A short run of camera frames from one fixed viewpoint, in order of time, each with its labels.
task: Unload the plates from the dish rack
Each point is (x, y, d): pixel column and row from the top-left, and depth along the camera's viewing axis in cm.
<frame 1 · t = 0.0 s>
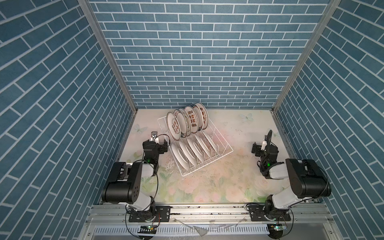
left hand: (157, 139, 93), fingers open
right hand: (263, 142, 94), fingers open
back large red-lettered plate: (205, 115, 106), point 11 cm above the table

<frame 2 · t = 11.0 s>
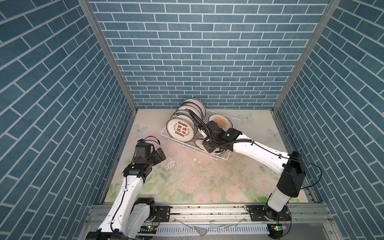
left hand: (157, 153, 83), fingers open
right hand: (205, 141, 82), fingers open
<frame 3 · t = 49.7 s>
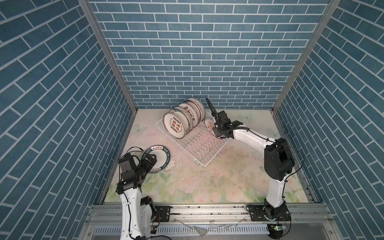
left hand: (152, 159, 82), fingers open
right hand: (217, 126, 95), fingers closed
small green-rim plate: (162, 156, 94), point 3 cm above the table
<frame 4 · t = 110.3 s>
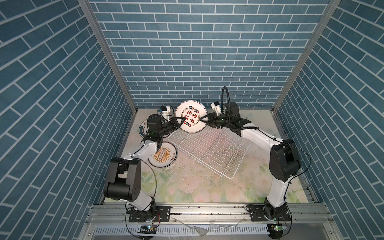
left hand: (185, 119, 83), fingers closed
right hand: (199, 118, 84), fingers open
back large red-lettered plate: (193, 111, 88), point 26 cm above the table
small orange sunburst plate: (165, 156, 93), point 3 cm above the table
